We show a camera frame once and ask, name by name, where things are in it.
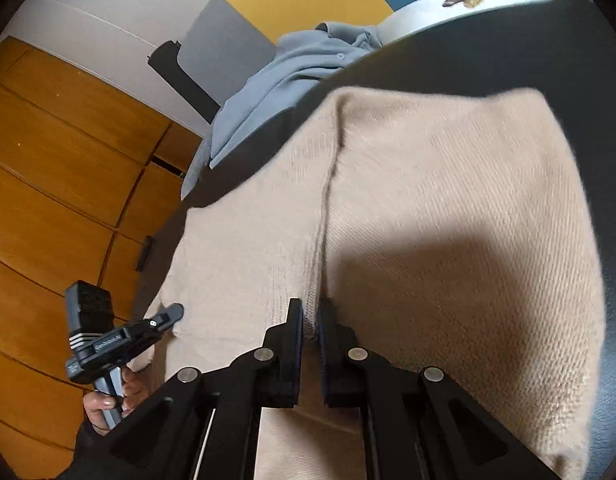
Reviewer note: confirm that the white printed cushion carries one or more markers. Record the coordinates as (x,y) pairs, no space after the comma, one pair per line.
(427,15)

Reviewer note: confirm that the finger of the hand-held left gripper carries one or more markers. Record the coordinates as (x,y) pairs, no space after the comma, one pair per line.
(169,314)

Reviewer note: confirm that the grey-blue shirt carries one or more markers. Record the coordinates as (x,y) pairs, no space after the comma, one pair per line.
(268,90)

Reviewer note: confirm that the person's left forearm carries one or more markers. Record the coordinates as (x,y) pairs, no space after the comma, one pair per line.
(83,460)

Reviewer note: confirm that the person's left hand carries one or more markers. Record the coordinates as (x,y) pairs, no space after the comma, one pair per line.
(135,390)

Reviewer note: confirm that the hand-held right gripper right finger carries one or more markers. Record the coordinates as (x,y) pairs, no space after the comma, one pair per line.
(330,345)

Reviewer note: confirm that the beige knit sweater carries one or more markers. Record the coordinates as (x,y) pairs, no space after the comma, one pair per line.
(437,210)

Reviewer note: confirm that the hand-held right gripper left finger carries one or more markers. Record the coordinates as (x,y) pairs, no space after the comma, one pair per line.
(294,340)

